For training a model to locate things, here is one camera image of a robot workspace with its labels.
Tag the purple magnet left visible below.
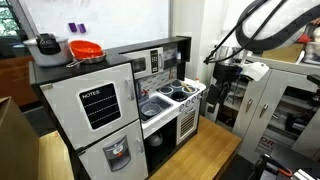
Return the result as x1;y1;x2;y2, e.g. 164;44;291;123
68;23;77;33

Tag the small pot in sink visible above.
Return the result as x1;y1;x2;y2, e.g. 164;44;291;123
141;103;161;117

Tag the orange plastic bowl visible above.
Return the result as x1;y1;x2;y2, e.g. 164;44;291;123
69;40;103;59

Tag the wooden table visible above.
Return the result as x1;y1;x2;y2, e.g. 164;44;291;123
38;118;240;180

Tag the silver kettle under sink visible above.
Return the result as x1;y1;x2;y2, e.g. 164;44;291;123
148;132;163;147

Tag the purple magnet right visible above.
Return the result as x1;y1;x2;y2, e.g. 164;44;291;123
78;24;86;33

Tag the wooden spatula on stove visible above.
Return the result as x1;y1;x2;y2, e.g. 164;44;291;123
181;82;192;92

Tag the purple magnet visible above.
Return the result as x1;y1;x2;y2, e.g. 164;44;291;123
68;23;77;33
78;24;86;33

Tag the white cabinet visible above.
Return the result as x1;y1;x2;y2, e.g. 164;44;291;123
203;54;320;164

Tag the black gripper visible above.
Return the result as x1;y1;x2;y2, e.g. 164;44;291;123
207;63;242;105

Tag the white bottle blue cap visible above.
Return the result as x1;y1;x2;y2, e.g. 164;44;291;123
176;51;181;60

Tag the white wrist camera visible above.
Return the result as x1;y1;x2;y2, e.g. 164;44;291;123
241;62;269;81

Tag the orange handled clamp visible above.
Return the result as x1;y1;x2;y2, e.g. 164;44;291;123
262;154;293;178

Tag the toy kitchen play set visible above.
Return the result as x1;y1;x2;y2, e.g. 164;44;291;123
29;35;208;180

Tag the small silver frying pan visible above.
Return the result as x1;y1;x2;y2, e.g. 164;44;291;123
66;53;107;68

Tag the silver pot black lid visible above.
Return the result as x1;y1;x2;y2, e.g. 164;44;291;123
23;33;73;67

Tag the white bottle orange cap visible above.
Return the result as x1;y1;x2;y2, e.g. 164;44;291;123
195;77;200;88

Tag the cardboard box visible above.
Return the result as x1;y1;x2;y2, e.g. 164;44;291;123
0;97;39;180

